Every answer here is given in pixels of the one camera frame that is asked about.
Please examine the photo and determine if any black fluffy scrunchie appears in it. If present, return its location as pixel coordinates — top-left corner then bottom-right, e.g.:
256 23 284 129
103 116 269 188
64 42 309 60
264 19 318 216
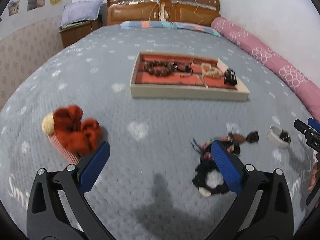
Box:
192 152 230 197

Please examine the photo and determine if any rust orange scrunchie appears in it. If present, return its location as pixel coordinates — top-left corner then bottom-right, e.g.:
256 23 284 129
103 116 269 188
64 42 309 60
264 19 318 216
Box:
53 105 103 157

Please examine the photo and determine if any black hair claw clip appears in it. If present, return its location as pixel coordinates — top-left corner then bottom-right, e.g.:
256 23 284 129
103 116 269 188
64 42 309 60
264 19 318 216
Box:
223 68 238 86

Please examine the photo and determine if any cream fabric scrunchie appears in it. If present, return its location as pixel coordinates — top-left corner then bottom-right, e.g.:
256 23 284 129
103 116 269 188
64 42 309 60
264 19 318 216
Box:
201 63 222 79

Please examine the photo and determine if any black braided leather bracelet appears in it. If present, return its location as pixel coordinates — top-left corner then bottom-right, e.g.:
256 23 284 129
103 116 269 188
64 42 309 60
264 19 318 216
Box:
172 61 194 77

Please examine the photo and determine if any brown wooden bead bracelet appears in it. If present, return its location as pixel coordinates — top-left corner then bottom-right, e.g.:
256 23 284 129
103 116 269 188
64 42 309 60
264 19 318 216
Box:
144 60 176 77

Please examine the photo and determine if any brick-pattern jewelry tray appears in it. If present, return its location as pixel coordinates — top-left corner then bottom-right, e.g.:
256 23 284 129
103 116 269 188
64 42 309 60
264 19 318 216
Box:
130 51 249 101

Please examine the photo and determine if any right hand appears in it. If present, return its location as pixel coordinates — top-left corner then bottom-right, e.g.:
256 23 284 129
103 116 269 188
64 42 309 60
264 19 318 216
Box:
308 152 319 191

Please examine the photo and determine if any pink rolled quilt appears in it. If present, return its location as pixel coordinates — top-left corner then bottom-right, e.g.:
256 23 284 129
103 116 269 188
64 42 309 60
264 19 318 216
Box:
211 17 319 120

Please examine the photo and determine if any grey patterned bedspread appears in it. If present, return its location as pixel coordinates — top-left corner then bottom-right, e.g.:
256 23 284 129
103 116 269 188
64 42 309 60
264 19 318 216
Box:
1 26 315 239

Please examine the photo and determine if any striped pillow right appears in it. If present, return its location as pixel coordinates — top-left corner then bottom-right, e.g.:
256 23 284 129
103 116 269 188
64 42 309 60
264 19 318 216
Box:
174 22 222 37

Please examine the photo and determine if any wooden nightstand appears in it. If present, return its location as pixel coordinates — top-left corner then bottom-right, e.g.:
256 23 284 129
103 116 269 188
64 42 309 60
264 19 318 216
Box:
59 20 103 48

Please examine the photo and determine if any purple dotted cushion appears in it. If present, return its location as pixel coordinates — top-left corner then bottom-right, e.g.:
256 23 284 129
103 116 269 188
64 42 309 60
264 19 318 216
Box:
60 0 104 28

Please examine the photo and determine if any wooden headboard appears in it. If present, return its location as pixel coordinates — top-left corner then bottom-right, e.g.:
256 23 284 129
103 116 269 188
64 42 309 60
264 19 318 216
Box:
106 0 220 26

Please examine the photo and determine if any colourful woven bracelet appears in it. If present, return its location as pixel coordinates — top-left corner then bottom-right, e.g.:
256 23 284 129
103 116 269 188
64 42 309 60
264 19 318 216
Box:
191 135 241 160

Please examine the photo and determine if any yellow pompom striped hair tie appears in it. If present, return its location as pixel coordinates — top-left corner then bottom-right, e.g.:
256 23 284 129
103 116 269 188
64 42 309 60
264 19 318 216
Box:
41 112 81 165

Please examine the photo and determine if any yellow charging cable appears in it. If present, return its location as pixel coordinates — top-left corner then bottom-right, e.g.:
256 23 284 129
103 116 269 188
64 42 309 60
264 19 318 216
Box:
192 0 205 25

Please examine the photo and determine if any grey cats wall sticker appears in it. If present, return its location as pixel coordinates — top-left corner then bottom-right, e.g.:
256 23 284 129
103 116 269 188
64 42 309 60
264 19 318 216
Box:
27 0 46 11

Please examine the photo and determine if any tabby kitten wall sticker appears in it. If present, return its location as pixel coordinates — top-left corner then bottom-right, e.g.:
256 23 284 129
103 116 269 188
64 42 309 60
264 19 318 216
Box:
8 0 20 16

